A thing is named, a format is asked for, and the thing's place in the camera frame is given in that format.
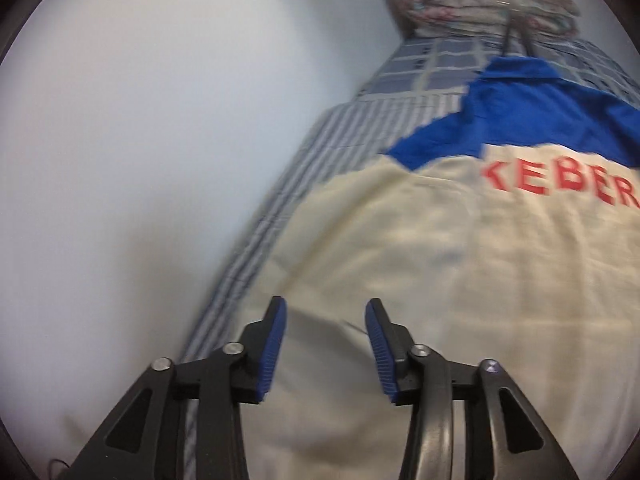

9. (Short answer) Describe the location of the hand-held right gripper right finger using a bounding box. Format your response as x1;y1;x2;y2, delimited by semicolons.
365;298;583;480

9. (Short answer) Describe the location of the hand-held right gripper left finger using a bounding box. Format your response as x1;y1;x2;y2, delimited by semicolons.
62;296;288;480

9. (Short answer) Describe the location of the blue and beige work jacket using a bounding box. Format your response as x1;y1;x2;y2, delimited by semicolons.
207;56;640;480

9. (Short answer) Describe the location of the blue striped quilted blanket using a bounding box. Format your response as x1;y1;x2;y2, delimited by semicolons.
180;84;471;480

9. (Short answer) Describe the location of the blue checked bed sheet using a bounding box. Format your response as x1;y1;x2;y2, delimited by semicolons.
357;35;640;111

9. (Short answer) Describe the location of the black tripod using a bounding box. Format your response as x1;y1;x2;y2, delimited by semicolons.
500;0;538;58

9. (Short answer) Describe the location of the stack of folded floral quilts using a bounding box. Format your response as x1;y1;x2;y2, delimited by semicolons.
384;0;581;41

